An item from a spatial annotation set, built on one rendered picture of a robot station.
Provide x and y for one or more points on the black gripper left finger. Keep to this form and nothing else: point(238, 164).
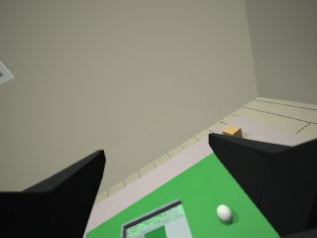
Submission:
point(58, 206)

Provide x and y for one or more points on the white ball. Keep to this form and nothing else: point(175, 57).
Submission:
point(224, 213)

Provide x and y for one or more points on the brown cube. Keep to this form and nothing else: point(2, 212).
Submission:
point(233, 131)

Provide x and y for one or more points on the green putting mat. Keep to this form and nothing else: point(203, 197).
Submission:
point(201, 189)

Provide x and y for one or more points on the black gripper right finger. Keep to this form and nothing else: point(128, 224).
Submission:
point(280, 180)

